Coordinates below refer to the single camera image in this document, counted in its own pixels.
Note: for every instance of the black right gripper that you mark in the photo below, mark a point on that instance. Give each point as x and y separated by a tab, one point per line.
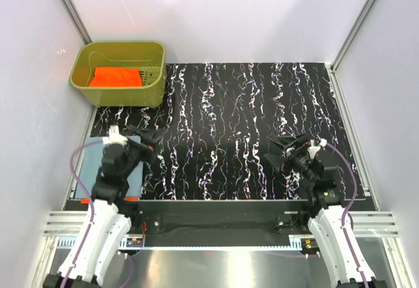
285	143

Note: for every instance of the folded orange t shirt underneath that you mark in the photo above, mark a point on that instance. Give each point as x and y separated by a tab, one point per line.
128	199

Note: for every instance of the olive green plastic basket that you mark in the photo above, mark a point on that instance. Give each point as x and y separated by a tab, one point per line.
148	57

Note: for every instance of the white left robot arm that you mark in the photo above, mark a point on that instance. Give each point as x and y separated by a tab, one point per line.
110	214

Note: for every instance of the folded grey-blue t shirt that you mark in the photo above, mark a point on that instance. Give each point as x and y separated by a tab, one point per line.
92	161

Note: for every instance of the orange t shirt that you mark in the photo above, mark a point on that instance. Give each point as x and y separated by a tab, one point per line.
116	77

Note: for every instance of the aluminium front rail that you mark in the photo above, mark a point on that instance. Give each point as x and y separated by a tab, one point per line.
365	223

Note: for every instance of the left aluminium frame post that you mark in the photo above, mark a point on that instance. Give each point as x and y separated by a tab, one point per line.
71	11

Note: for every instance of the black marble pattern mat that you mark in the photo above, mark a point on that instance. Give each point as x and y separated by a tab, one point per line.
218	118

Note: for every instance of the right aluminium frame post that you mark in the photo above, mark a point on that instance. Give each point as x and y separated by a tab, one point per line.
355	29

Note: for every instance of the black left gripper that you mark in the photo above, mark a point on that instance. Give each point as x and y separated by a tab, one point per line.
151	141

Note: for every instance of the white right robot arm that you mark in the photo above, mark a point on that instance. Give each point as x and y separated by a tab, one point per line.
325	214

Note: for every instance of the aluminium frame post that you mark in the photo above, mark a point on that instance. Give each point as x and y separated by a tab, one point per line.
71	11
355	29

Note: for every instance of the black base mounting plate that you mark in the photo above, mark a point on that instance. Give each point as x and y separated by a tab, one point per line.
218	238

